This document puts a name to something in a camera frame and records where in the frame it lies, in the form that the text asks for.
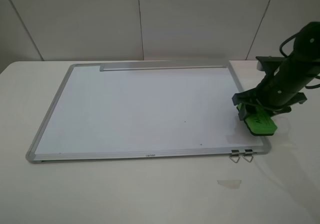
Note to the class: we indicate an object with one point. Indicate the metal hanging clip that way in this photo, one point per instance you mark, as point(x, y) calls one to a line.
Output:
point(234, 156)
point(248, 155)

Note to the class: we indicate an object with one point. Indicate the white aluminium-framed whiteboard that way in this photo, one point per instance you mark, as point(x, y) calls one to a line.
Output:
point(143, 114)

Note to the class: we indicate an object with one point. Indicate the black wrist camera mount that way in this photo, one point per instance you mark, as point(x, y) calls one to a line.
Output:
point(269, 64)

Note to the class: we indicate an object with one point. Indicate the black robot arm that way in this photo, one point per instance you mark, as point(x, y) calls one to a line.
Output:
point(284, 76)

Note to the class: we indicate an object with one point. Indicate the left metal hanging clip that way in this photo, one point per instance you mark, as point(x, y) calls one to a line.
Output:
point(234, 156)

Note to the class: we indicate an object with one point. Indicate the clear tape piece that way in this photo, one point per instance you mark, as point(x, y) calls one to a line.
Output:
point(230, 184)

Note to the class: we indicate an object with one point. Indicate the right metal hanging clip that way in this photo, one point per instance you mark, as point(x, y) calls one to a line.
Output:
point(248, 155)

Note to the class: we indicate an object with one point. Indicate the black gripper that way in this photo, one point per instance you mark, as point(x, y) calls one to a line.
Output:
point(272, 102)

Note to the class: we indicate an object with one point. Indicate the green whiteboard eraser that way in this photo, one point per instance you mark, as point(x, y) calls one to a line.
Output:
point(260, 123)

